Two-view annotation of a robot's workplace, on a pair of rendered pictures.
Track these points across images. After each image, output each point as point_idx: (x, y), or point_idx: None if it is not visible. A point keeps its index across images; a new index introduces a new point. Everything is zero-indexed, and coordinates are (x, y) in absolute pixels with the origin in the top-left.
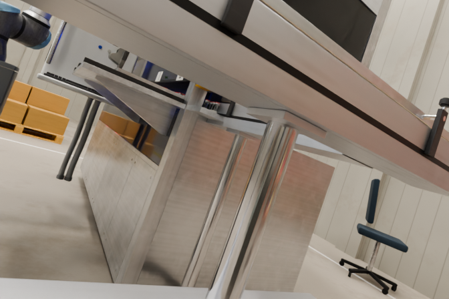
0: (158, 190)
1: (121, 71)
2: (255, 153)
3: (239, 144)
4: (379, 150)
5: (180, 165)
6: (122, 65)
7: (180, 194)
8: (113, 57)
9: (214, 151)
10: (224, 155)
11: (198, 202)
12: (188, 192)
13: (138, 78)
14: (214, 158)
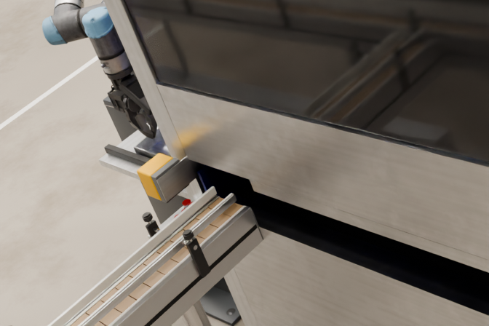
0: (241, 312)
1: (137, 151)
2: (332, 283)
3: None
4: None
5: (240, 284)
6: (144, 134)
7: (268, 324)
8: (134, 126)
9: (265, 269)
10: (284, 278)
11: None
12: (276, 324)
13: (153, 156)
14: (274, 281)
